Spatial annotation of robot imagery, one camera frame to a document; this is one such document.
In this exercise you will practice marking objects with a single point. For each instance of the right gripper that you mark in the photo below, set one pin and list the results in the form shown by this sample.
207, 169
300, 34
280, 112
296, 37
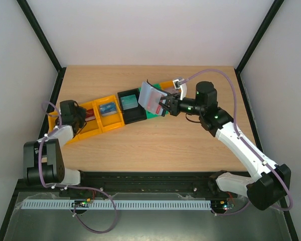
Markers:
172, 105

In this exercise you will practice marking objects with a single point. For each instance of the black leather card holder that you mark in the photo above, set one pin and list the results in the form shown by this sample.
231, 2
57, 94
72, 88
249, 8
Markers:
153, 99

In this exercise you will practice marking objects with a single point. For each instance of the red VIP card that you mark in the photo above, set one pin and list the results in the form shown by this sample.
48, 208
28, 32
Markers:
152, 105

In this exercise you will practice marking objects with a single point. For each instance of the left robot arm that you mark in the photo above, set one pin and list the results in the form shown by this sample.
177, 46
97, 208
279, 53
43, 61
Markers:
42, 159

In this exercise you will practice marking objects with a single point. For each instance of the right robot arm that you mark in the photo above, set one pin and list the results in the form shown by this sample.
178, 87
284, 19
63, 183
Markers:
221, 125

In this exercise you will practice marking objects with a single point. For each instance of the teal card stack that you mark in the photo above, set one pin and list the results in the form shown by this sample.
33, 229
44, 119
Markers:
129, 102

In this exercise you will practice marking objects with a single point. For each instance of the blue card stack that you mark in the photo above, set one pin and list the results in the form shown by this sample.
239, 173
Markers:
108, 109

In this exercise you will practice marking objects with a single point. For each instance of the right yellow bin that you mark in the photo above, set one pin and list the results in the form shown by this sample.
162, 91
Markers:
169, 87

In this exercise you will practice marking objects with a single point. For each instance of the green bin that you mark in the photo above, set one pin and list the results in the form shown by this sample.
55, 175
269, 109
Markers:
150, 116

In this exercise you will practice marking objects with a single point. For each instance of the black bin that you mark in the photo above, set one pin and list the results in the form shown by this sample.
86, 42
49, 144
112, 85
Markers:
135, 114

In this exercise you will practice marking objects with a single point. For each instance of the far left yellow bin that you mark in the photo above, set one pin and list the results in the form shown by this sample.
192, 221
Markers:
52, 120

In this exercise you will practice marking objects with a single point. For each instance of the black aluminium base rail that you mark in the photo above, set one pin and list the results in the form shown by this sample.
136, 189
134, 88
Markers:
202, 184

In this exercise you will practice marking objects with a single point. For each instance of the right frame post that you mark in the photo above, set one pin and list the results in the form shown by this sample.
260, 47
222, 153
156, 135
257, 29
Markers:
267, 20

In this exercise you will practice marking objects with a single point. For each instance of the frame post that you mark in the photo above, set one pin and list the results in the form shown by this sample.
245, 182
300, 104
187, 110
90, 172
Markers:
267, 20
27, 11

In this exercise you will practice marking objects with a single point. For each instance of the left frame post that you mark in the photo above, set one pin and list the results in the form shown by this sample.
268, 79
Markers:
27, 11

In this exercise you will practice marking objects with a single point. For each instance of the white slotted cable duct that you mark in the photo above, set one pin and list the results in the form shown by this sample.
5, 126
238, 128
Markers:
119, 204

